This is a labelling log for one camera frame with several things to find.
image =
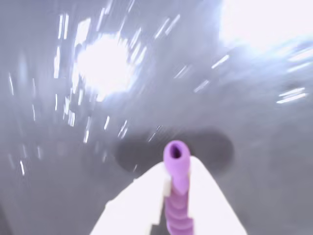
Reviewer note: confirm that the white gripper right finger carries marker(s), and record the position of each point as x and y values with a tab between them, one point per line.
215	200

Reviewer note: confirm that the purple ribbed pen grip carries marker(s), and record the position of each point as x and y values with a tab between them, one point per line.
177	176

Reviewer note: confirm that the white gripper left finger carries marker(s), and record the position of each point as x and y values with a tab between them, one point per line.
137	200

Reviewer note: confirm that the black glossy mat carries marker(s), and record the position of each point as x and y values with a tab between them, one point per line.
73	147

